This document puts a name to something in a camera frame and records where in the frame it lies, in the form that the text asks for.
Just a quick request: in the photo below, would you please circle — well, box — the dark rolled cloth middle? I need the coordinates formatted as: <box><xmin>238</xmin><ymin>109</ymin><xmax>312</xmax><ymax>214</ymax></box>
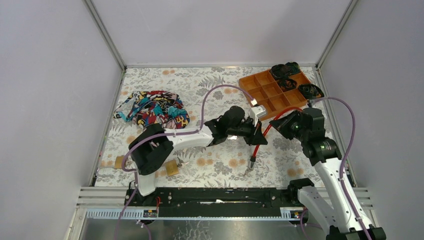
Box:
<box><xmin>276</xmin><ymin>78</ymin><xmax>298</xmax><ymax>92</ymax></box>

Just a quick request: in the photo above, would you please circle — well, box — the purple cable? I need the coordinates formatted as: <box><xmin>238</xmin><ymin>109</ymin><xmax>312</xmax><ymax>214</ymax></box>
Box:
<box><xmin>112</xmin><ymin>84</ymin><xmax>258</xmax><ymax>240</ymax></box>
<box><xmin>309</xmin><ymin>96</ymin><xmax>374</xmax><ymax>240</ymax></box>

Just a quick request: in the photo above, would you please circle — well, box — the colourful patterned cloth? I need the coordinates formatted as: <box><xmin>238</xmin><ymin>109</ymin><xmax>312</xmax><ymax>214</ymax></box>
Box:
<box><xmin>113</xmin><ymin>90</ymin><xmax>191</xmax><ymax>129</ymax></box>

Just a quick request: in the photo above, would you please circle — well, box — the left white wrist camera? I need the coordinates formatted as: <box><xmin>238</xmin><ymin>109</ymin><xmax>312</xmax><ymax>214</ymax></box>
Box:
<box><xmin>249</xmin><ymin>98</ymin><xmax>267</xmax><ymax>126</ymax></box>

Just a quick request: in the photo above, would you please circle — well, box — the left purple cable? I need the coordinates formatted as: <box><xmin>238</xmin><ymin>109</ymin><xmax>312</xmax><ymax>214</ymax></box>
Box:
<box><xmin>112</xmin><ymin>84</ymin><xmax>258</xmax><ymax>240</ymax></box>

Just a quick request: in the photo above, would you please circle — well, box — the floral table mat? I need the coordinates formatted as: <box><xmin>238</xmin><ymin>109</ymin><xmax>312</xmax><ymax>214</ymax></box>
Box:
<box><xmin>95</xmin><ymin>67</ymin><xmax>324</xmax><ymax>188</ymax></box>

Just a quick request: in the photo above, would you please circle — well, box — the orange compartment tray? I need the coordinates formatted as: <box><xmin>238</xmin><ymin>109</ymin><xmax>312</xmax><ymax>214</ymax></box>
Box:
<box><xmin>238</xmin><ymin>69</ymin><xmax>307</xmax><ymax>121</ymax></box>

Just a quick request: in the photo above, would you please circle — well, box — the brass padlock with keys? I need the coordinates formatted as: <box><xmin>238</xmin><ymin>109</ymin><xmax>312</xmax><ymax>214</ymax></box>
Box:
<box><xmin>114</xmin><ymin>155</ymin><xmax>191</xmax><ymax>177</ymax></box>

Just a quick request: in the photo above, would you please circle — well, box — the red cable lock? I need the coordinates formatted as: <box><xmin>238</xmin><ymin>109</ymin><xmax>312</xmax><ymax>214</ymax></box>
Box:
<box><xmin>244</xmin><ymin>106</ymin><xmax>302</xmax><ymax>176</ymax></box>

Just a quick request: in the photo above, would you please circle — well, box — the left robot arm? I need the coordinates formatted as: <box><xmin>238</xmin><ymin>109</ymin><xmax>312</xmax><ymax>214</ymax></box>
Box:
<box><xmin>128</xmin><ymin>105</ymin><xmax>268</xmax><ymax>206</ymax></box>

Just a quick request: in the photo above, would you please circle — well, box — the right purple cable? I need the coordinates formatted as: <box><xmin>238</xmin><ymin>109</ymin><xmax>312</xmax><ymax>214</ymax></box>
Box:
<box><xmin>309</xmin><ymin>96</ymin><xmax>374</xmax><ymax>240</ymax></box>

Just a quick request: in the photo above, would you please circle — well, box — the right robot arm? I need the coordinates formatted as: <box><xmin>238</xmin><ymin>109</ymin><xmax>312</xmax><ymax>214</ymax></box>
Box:
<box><xmin>269</xmin><ymin>107</ymin><xmax>387</xmax><ymax>240</ymax></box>

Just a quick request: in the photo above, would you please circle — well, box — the dark rolled cloth back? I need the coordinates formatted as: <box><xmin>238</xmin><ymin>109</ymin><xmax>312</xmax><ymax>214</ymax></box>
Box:
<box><xmin>270</xmin><ymin>61</ymin><xmax>301</xmax><ymax>80</ymax></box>

